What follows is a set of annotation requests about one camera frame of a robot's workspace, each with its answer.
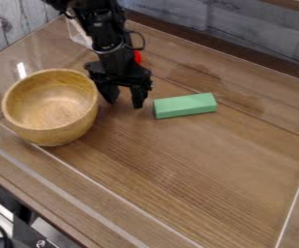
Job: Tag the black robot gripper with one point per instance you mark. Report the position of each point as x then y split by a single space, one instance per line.
117 69

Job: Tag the wooden bowl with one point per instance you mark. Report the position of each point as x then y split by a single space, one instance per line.
51 106

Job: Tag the red felt strawberry fruit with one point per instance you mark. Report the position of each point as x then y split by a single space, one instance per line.
137 56

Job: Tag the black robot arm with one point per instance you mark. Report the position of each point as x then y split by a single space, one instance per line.
101 20

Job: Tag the green rectangular block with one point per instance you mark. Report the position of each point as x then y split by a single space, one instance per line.
184 105

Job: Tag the clear acrylic tray enclosure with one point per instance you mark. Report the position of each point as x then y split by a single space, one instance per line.
204 181

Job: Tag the black metal table bracket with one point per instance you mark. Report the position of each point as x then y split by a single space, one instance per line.
25 237

